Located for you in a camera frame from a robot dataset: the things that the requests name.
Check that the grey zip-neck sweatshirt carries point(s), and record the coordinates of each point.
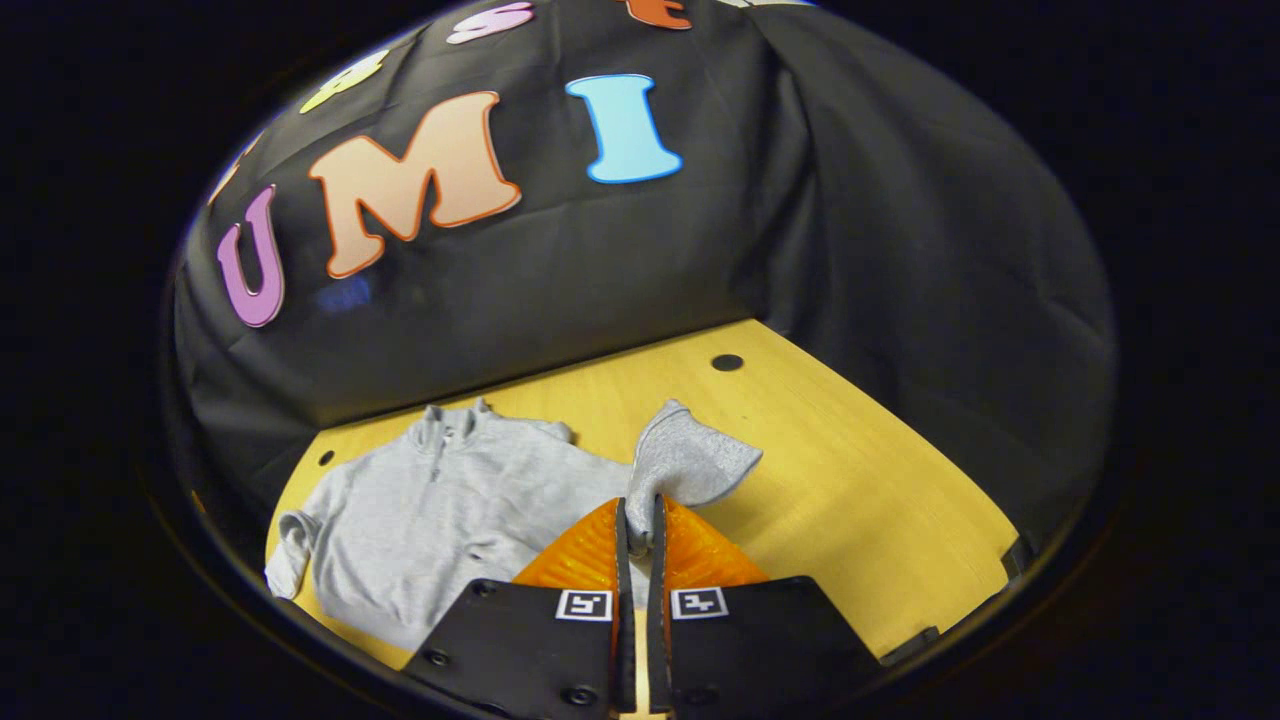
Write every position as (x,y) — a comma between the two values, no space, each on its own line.
(430,520)

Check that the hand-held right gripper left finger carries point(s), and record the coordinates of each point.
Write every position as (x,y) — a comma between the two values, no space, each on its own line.
(625,600)

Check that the black backdrop cloth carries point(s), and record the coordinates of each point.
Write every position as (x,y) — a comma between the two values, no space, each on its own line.
(850,250)

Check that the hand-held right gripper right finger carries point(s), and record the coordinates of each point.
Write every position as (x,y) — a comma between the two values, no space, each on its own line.
(656,600)

